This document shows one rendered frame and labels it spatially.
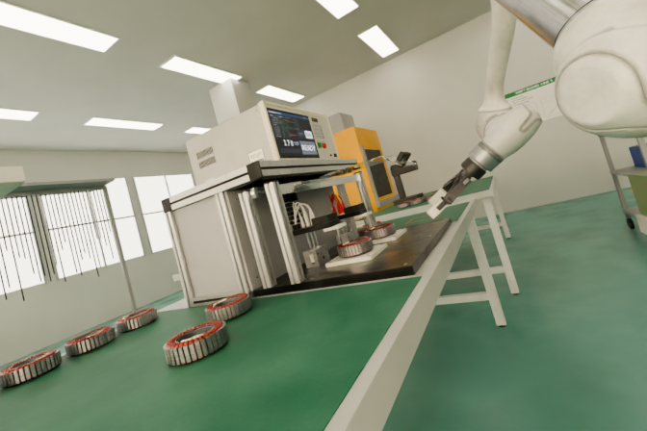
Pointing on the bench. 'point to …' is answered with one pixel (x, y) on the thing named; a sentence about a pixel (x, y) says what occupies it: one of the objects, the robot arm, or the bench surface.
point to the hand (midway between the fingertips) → (432, 207)
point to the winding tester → (252, 141)
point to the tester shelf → (306, 169)
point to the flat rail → (317, 184)
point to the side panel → (207, 251)
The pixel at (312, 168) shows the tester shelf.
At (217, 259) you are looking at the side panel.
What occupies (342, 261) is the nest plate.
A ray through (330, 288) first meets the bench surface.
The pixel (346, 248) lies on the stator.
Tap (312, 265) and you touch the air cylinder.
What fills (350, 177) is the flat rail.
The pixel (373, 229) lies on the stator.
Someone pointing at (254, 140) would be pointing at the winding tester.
